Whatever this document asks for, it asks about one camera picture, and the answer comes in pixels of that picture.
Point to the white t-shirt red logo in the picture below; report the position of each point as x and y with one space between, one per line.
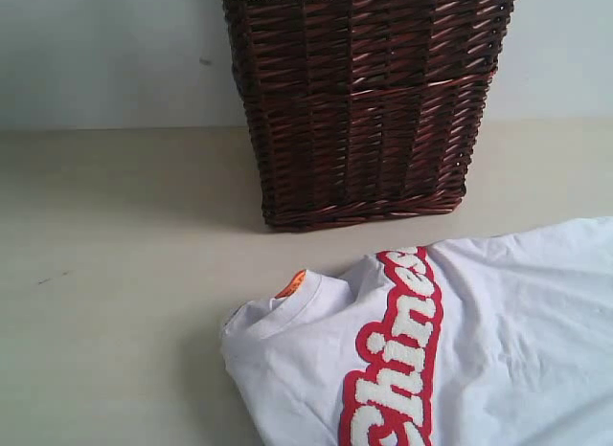
504 340

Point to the dark red wicker basket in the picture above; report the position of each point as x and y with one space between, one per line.
363 110

